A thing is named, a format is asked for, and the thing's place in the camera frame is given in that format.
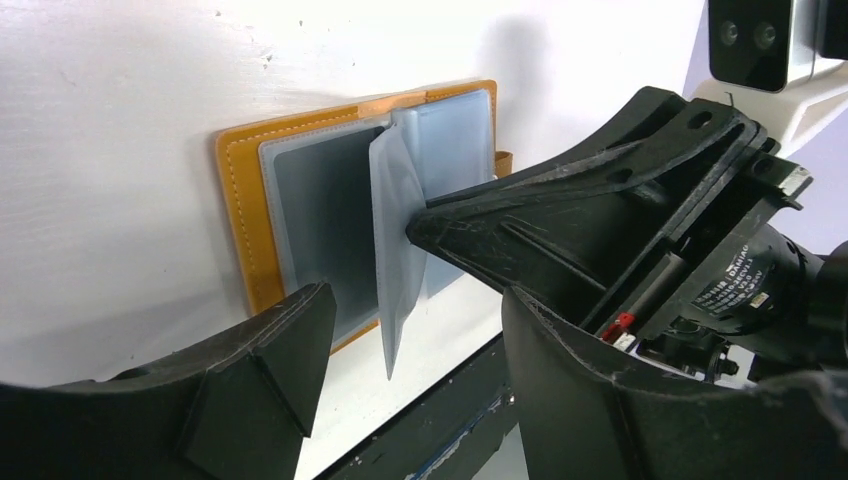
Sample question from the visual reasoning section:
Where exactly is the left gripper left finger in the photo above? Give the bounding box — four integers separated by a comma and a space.
1, 282, 336, 479

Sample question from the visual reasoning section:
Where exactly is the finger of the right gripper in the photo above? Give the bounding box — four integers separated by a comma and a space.
426, 86, 687, 207

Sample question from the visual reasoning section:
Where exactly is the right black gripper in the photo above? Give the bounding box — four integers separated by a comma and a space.
406, 105, 847, 381

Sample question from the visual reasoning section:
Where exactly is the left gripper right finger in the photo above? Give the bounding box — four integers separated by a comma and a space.
502, 288, 847, 479

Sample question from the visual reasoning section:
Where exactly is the yellow leather card holder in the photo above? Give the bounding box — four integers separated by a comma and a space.
215, 79, 511, 373

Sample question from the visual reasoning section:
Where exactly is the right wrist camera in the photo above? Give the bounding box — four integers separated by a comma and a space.
707, 0, 848, 94

